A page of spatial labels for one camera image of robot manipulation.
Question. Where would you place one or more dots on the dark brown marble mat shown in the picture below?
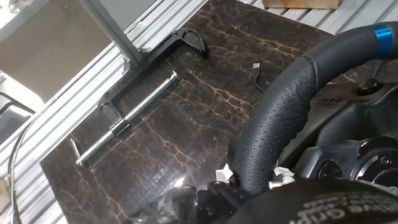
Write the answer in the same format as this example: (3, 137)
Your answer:
(186, 109)

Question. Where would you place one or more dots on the black steering wheel base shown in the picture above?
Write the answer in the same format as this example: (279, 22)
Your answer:
(326, 102)

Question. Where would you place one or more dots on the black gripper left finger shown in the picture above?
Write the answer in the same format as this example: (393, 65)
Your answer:
(224, 174)

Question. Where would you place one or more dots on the black racing steering wheel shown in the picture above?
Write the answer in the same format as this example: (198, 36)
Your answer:
(280, 109)

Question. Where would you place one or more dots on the tall aluminium frame post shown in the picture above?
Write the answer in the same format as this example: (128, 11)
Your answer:
(112, 31)

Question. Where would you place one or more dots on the black clamp with silver screw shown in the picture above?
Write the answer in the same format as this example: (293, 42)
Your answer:
(194, 39)

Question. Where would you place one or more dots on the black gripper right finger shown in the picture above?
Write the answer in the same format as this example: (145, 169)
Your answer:
(281, 179)

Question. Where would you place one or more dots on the beige cardboard sheet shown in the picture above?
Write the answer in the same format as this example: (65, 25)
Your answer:
(46, 46)

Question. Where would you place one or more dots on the open brown cardboard box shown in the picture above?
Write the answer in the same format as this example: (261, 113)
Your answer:
(301, 3)

